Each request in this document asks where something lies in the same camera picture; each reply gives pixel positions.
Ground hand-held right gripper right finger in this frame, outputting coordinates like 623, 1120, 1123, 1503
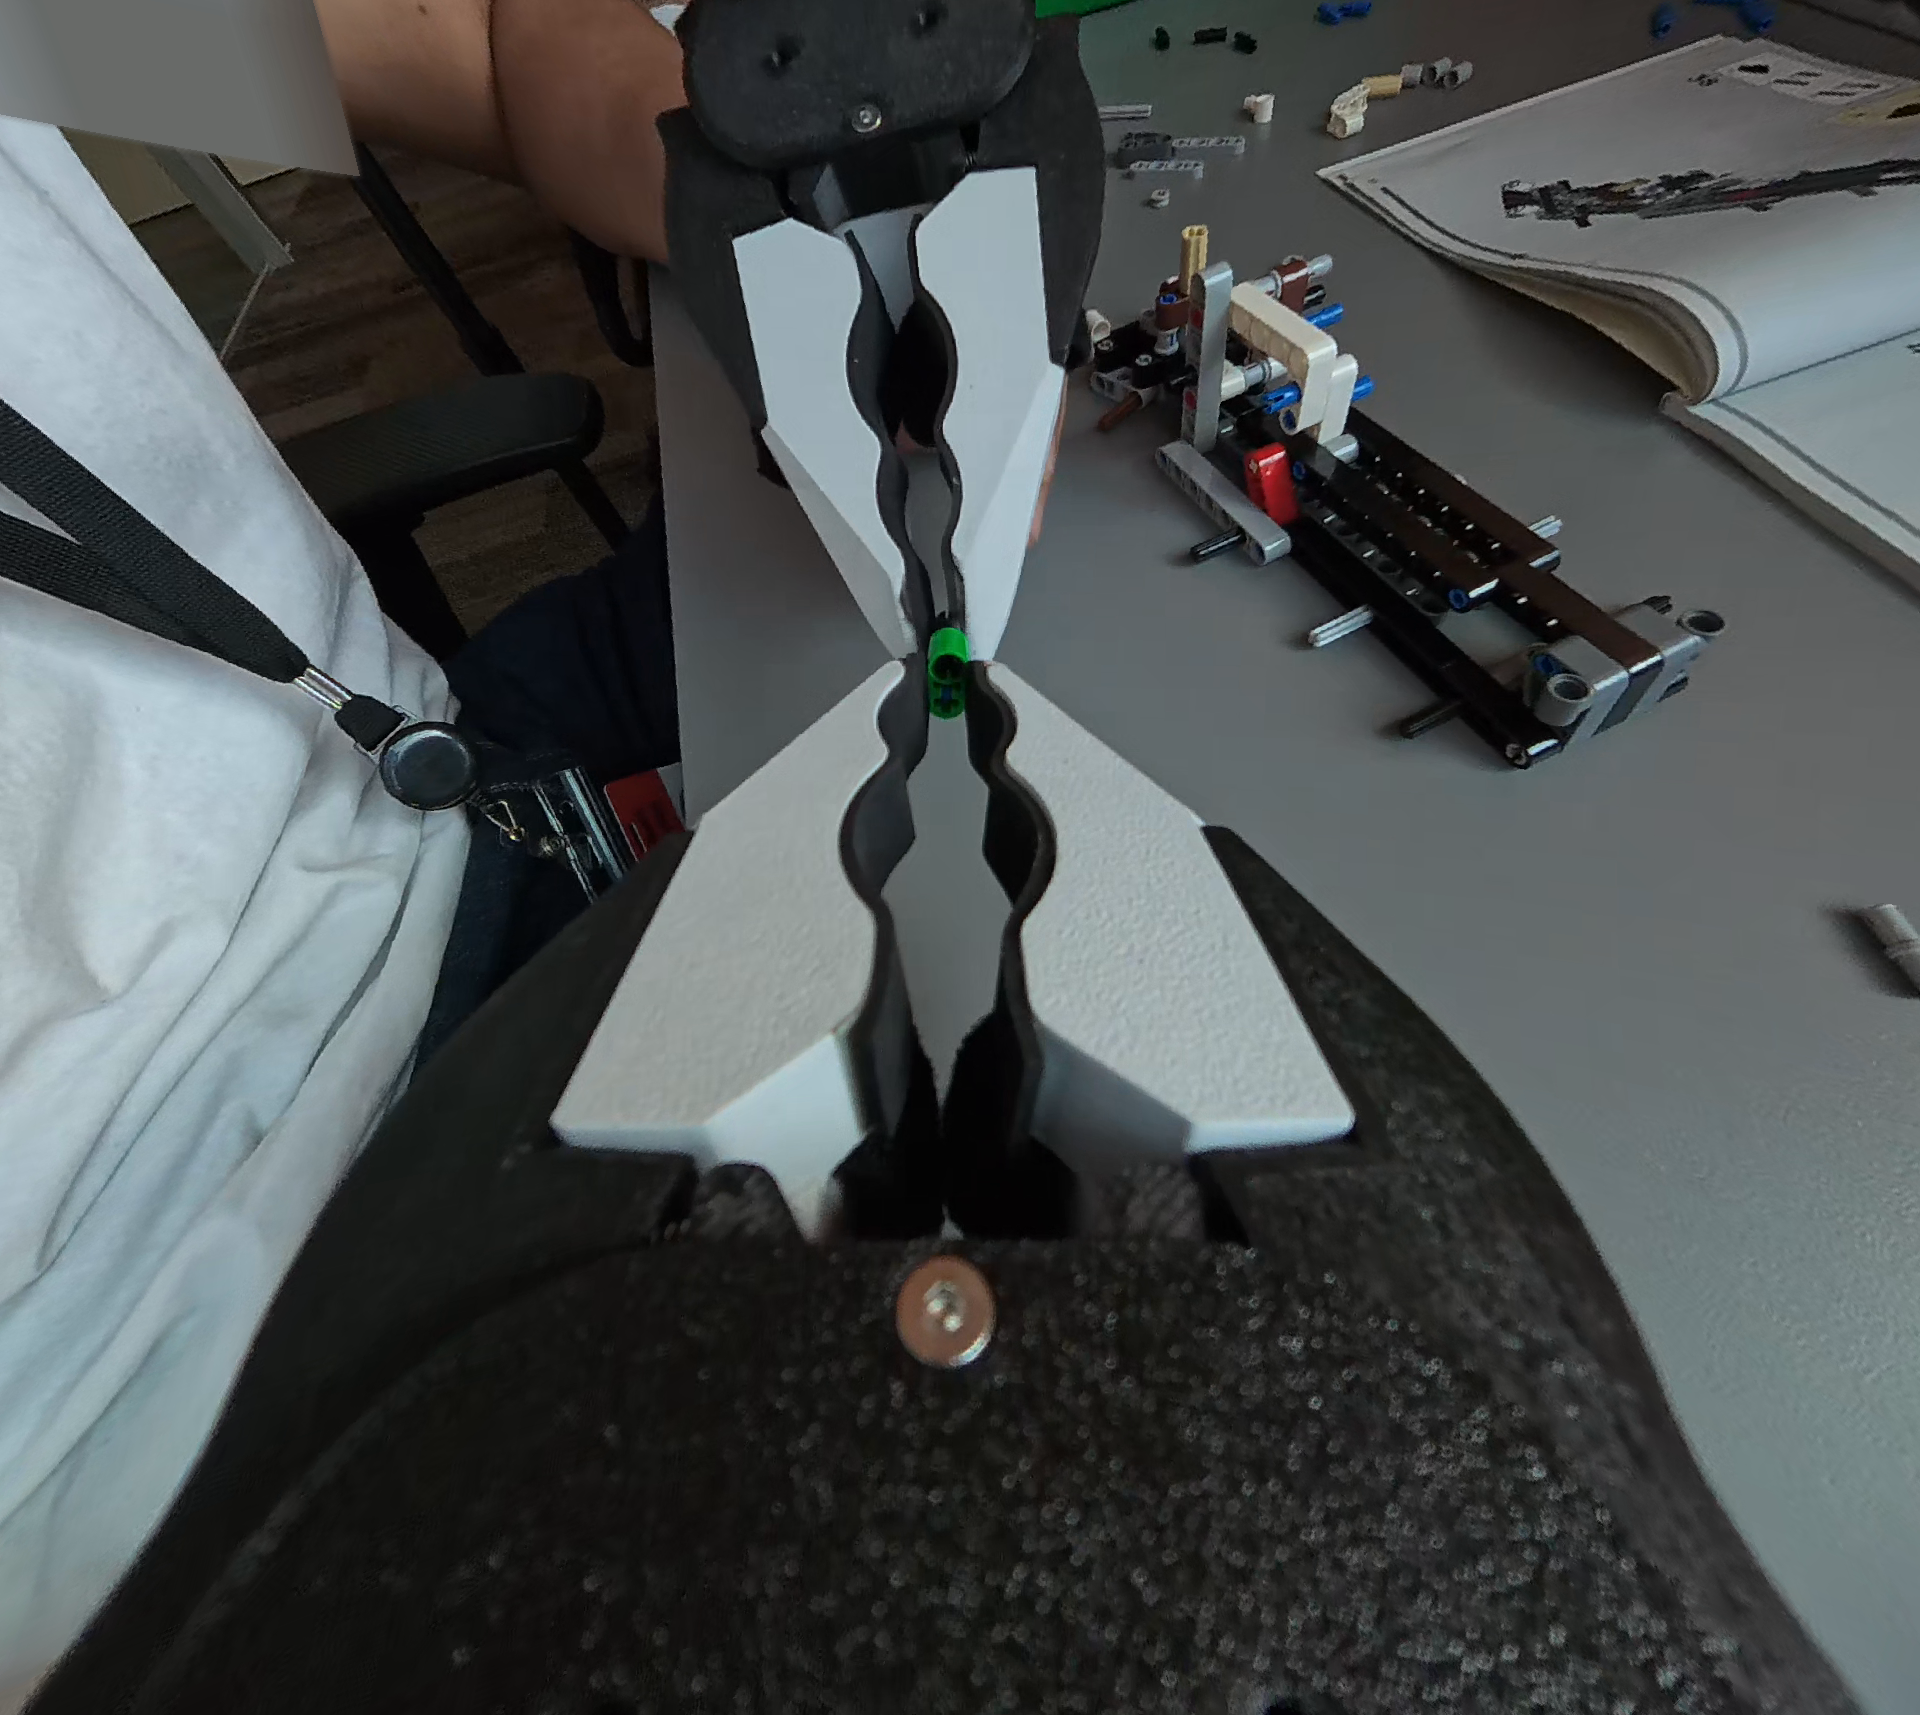
943, 658, 1361, 1230

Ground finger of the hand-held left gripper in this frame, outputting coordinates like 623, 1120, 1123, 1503
733, 216, 924, 664
900, 162, 1074, 668

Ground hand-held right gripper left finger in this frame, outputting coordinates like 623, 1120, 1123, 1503
552, 658, 941, 1240

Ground person's left forearm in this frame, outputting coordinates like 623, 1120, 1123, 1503
262, 0, 693, 266

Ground black and grey lego model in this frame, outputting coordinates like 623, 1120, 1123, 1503
1083, 228, 1728, 776

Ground lego instruction booklet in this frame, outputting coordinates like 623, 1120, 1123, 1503
1316, 36, 1920, 596

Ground badge holder with metal clip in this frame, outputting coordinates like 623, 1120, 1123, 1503
469, 762, 686, 900

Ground person's dark trousers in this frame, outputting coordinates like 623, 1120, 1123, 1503
408, 516, 686, 1072

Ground black office chair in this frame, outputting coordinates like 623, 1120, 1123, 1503
224, 140, 636, 660

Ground black badge reel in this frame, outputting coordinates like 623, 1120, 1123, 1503
379, 722, 485, 816

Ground person's white shirt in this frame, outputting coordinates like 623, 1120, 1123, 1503
0, 118, 470, 1543

